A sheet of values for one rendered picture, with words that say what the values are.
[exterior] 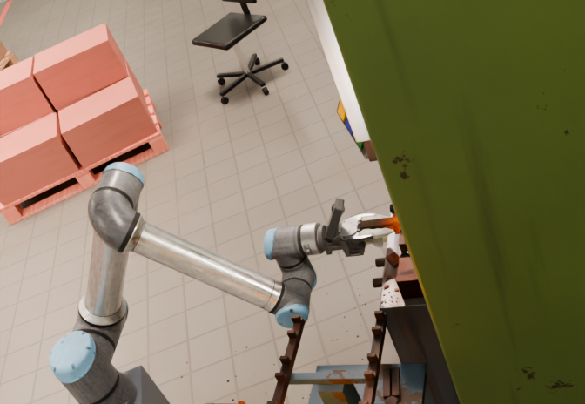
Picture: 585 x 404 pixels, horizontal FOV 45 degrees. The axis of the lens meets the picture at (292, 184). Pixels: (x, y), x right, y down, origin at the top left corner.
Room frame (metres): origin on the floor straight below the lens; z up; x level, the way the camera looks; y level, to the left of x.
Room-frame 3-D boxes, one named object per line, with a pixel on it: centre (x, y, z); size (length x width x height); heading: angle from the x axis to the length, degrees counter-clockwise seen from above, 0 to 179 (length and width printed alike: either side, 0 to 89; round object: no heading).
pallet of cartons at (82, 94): (4.61, 1.28, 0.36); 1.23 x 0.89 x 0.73; 89
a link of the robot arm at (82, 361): (1.68, 0.83, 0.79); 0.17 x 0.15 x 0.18; 160
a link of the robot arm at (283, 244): (1.59, 0.08, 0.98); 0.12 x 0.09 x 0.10; 65
